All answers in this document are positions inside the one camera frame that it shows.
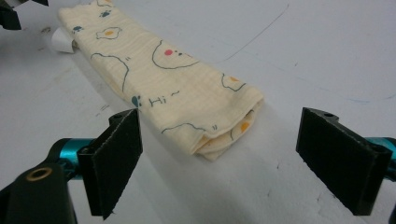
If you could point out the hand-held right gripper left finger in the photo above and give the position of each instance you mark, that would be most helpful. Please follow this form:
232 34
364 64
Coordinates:
112 161

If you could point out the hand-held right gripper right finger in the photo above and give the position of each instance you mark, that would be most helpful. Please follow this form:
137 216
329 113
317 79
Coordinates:
339 161

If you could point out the cream printed cloth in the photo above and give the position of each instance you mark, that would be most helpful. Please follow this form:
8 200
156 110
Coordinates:
174 87

